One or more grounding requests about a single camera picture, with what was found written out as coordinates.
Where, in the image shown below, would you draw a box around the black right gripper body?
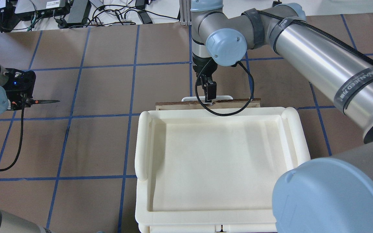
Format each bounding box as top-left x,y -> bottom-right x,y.
192,55 -> 218,85

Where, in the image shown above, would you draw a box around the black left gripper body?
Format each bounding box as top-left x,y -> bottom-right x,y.
4,68 -> 37,107

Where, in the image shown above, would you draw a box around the white drawer handle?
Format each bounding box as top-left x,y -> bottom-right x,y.
181,95 -> 233,102

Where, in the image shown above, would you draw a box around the red grey handled scissors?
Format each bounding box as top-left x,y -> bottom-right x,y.
26,99 -> 60,106

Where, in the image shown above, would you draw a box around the wooden drawer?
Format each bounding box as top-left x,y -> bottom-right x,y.
155,98 -> 261,110

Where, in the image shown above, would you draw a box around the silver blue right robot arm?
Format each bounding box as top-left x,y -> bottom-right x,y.
190,0 -> 373,233

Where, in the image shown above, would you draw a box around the black power adapter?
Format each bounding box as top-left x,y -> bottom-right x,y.
66,0 -> 91,26

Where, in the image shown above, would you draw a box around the black braided right cable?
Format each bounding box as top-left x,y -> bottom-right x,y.
194,60 -> 255,116

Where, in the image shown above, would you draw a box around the black braided cable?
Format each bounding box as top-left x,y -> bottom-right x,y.
0,92 -> 28,172
194,60 -> 255,116

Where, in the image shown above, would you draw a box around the aluminium frame post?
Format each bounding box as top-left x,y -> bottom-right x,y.
179,0 -> 192,26

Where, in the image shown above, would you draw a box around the black braided left cable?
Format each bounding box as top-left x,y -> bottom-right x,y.
0,92 -> 28,172

